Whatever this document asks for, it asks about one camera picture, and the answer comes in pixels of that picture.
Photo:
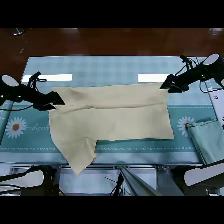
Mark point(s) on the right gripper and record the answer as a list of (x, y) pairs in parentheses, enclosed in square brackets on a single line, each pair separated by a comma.
[(175, 84)]

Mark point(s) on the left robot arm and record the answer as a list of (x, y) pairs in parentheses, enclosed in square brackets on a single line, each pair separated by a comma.
[(16, 91)]

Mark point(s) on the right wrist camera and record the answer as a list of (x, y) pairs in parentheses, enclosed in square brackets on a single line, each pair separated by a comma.
[(187, 62)]

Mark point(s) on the beige shirt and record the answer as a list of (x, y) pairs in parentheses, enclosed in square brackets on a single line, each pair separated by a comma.
[(113, 113)]

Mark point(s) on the pale green garment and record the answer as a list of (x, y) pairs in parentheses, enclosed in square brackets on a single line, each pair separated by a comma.
[(208, 140)]

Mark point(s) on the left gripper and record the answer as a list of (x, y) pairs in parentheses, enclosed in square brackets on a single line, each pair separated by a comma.
[(50, 100)]

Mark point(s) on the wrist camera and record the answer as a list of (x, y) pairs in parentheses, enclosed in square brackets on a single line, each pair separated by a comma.
[(187, 62), (34, 80)]

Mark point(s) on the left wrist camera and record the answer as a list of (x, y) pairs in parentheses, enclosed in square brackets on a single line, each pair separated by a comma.
[(34, 80)]

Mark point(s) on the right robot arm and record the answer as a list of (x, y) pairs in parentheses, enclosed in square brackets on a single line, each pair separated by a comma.
[(208, 71)]

